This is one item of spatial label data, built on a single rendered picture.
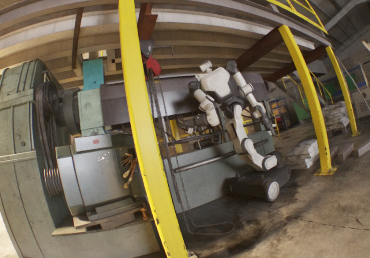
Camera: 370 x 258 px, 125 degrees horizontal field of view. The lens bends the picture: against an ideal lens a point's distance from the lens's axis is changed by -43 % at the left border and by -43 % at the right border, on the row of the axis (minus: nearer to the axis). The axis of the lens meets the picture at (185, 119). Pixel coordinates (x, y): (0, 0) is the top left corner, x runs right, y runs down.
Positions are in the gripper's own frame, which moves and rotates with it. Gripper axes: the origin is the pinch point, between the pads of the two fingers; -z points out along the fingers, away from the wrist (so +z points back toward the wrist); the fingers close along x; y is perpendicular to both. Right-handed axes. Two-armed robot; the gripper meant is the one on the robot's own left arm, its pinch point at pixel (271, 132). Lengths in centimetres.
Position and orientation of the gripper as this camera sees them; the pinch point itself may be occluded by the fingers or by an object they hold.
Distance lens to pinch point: 173.1
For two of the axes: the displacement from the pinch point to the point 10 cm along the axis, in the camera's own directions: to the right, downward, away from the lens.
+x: -1.7, -1.0, -9.8
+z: -5.0, -8.5, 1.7
